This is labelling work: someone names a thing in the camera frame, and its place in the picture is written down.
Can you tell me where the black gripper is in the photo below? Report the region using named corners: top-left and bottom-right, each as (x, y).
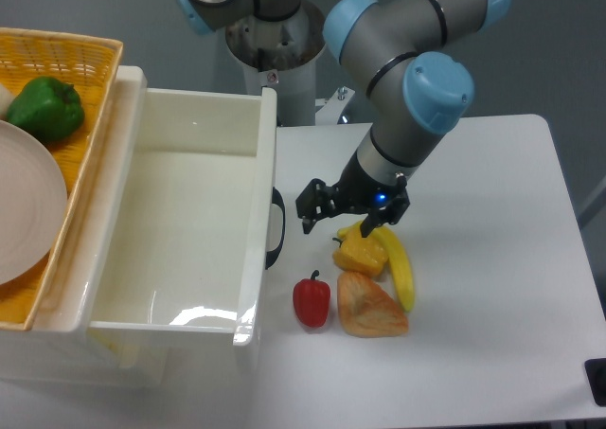
top-left (295, 153), bottom-right (410, 238)

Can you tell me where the black top drawer handle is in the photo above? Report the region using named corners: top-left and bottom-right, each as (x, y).
top-left (265, 187), bottom-right (286, 270)

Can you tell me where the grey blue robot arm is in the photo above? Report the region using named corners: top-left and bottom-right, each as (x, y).
top-left (176, 0), bottom-right (511, 235)

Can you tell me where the white drawer cabinet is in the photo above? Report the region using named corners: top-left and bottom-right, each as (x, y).
top-left (1, 66), bottom-right (167, 387)

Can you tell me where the yellow bell pepper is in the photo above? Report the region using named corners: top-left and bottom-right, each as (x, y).
top-left (332, 230), bottom-right (388, 278)

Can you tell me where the yellow banana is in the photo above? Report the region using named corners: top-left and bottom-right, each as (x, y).
top-left (336, 220), bottom-right (417, 313)

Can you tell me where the red bell pepper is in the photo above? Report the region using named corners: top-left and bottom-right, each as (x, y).
top-left (293, 270), bottom-right (331, 328)

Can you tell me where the brown pastry bread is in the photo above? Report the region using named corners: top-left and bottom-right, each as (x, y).
top-left (337, 271), bottom-right (409, 338)

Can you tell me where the black device at corner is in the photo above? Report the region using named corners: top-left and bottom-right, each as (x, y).
top-left (584, 358), bottom-right (606, 407)

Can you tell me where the yellow woven basket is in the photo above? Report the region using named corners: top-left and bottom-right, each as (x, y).
top-left (1, 27), bottom-right (123, 331)

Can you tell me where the green bell pepper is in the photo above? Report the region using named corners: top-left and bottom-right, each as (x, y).
top-left (6, 76), bottom-right (85, 143)

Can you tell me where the beige round plate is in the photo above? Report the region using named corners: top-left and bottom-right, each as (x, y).
top-left (1, 121), bottom-right (67, 283)

